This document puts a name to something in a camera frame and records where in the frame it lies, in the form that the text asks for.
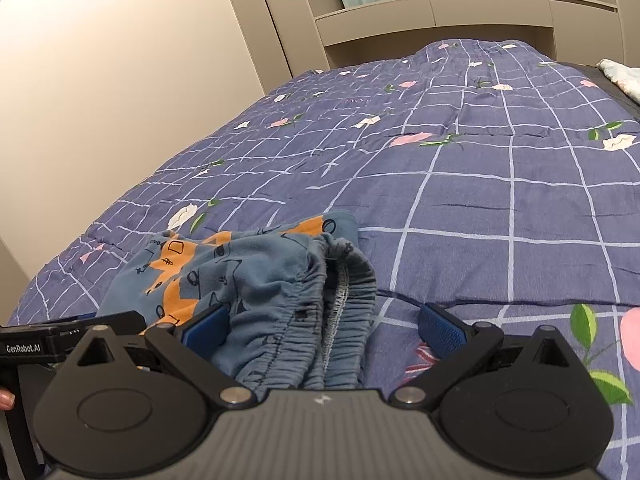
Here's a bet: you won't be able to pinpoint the beige window shelf unit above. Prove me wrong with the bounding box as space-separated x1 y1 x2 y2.
312 0 626 68

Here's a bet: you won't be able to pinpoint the blue orange printed pants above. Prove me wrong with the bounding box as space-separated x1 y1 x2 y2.
95 210 378 393

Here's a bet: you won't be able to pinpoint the beige wardrobe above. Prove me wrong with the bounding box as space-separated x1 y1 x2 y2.
215 0 331 96

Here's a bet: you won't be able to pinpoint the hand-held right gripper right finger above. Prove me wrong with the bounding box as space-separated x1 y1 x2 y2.
391 303 583 408

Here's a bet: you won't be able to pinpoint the dark grey quilted mattress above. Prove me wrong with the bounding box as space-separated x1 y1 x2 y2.
555 60 640 122

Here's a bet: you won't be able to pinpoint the light blue crumpled cloth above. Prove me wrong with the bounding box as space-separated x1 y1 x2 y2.
597 58 640 101

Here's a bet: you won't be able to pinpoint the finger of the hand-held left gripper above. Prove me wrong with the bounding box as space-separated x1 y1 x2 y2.
95 310 147 336

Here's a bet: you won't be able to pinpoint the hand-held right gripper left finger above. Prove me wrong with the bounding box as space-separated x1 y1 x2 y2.
62 304 253 409

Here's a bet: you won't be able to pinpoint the blue grid floral quilt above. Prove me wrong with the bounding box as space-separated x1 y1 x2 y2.
7 39 640 480

